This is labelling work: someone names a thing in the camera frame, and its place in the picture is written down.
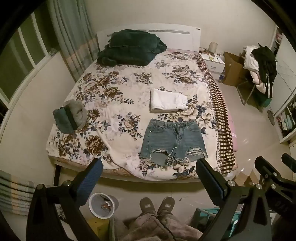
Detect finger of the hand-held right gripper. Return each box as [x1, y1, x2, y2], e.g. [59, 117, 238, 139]
[281, 153, 296, 173]
[254, 156, 296, 209]

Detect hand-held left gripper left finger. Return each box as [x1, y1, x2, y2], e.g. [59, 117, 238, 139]
[25, 159, 103, 241]

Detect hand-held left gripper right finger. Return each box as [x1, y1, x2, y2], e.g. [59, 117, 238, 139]
[195, 158, 272, 241]

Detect ripped denim shorts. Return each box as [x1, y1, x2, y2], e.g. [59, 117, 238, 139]
[139, 119, 208, 167]

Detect folded white pants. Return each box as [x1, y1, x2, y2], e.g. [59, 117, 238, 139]
[150, 89, 188, 114]

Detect small cardboard box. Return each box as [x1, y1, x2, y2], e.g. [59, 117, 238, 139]
[235, 170, 259, 189]

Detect white waste bin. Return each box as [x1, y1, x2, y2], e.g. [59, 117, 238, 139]
[88, 193, 115, 219]

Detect teal plastic basket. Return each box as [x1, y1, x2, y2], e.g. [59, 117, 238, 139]
[191, 207, 244, 232]

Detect pink bed sheet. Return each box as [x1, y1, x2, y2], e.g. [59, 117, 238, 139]
[227, 108, 239, 153]

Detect grey floor slipper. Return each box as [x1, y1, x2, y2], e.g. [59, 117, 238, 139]
[267, 110, 276, 126]

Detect yellow box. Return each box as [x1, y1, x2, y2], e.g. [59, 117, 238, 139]
[89, 216, 110, 241]

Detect person's right grey slipper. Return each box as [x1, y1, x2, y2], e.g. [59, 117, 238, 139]
[157, 196, 176, 217]

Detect person's grey slipper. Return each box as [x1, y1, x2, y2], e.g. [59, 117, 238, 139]
[139, 197, 157, 217]
[157, 196, 176, 217]

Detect person's left grey slipper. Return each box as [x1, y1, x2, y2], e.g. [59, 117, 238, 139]
[139, 197, 157, 217]

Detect brown checkered blanket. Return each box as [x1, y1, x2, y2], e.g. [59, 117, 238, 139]
[195, 54, 238, 175]

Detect folded grey green cloth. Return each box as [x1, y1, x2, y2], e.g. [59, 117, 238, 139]
[52, 99, 88, 134]

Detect striped cloth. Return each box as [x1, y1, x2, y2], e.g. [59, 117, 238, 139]
[0, 170, 63, 216]

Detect metal chair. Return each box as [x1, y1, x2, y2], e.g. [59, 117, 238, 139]
[237, 76, 272, 107]

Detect person's legs in slippers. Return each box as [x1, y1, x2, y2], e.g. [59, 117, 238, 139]
[108, 211, 204, 241]

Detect white wardrobe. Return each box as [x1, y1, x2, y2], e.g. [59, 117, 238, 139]
[269, 25, 296, 143]

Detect bed with floral cover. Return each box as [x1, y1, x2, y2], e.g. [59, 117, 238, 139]
[46, 51, 223, 181]

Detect black jacket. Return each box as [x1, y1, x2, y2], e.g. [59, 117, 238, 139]
[251, 46, 278, 99]

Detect large cardboard box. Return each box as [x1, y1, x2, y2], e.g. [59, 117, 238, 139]
[222, 51, 249, 87]

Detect pile of white clothes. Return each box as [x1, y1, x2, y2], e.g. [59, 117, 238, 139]
[243, 45, 267, 93]

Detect white nightstand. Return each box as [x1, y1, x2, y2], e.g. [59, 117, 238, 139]
[200, 52, 225, 80]

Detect dark green blanket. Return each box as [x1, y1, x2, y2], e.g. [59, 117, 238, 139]
[96, 29, 167, 67]

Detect green striped curtain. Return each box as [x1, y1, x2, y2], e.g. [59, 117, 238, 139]
[47, 0, 100, 82]

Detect white framed window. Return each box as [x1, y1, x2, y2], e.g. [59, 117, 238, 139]
[0, 11, 61, 103]

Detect white bed headboard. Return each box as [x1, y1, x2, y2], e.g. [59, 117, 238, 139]
[96, 23, 201, 55]

